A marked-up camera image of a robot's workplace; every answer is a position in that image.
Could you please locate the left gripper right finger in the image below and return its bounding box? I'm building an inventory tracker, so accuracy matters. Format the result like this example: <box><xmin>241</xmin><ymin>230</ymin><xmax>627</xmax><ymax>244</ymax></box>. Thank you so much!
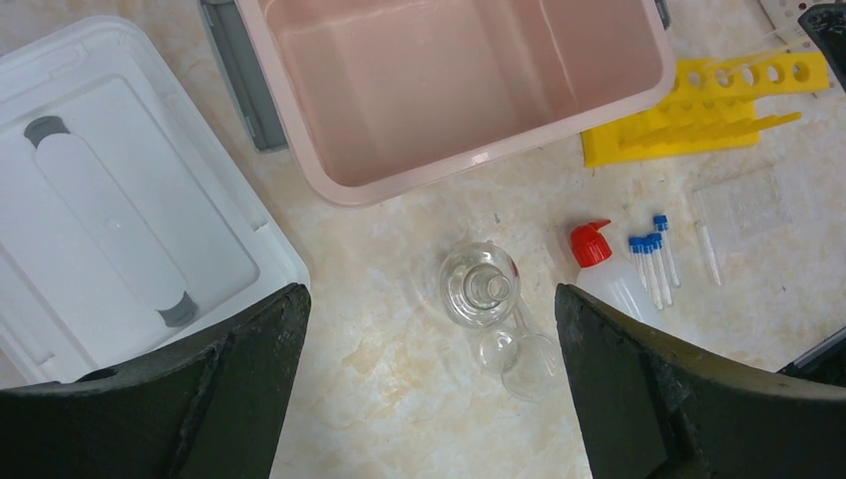
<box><xmin>555</xmin><ymin>284</ymin><xmax>845</xmax><ymax>478</ymax></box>

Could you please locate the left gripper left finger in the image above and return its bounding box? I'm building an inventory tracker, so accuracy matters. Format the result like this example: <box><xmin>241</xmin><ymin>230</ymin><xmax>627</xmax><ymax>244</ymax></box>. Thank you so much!
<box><xmin>1</xmin><ymin>283</ymin><xmax>311</xmax><ymax>478</ymax></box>

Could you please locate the clear glass test tube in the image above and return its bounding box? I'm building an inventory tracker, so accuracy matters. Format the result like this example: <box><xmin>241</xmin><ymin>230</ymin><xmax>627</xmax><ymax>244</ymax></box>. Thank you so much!
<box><xmin>695</xmin><ymin>222</ymin><xmax>723</xmax><ymax>286</ymax></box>

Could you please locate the blue capped tube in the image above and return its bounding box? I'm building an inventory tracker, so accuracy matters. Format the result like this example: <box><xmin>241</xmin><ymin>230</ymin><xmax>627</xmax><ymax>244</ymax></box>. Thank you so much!
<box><xmin>653</xmin><ymin>215</ymin><xmax>681</xmax><ymax>288</ymax></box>
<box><xmin>645</xmin><ymin>233</ymin><xmax>673</xmax><ymax>309</ymax></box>
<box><xmin>629</xmin><ymin>237</ymin><xmax>650</xmax><ymax>292</ymax></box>

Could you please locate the white wash bottle red cap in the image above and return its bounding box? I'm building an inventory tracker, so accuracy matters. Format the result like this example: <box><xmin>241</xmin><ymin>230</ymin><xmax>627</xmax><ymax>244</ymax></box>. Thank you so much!
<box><xmin>569</xmin><ymin>220</ymin><xmax>664</xmax><ymax>329</ymax></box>

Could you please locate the white bin lid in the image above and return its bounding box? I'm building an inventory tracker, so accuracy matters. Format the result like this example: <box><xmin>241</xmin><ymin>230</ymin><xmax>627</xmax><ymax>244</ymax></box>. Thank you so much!
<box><xmin>1</xmin><ymin>15</ymin><xmax>310</xmax><ymax>389</ymax></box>

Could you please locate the yellow test tube rack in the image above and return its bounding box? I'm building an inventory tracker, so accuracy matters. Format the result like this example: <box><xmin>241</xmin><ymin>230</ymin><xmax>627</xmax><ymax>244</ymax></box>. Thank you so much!
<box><xmin>582</xmin><ymin>53</ymin><xmax>830</xmax><ymax>168</ymax></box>

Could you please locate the pink plastic bin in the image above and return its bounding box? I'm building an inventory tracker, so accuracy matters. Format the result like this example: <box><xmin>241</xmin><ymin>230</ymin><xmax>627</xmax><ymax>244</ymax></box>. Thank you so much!
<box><xmin>200</xmin><ymin>0</ymin><xmax>675</xmax><ymax>207</ymax></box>

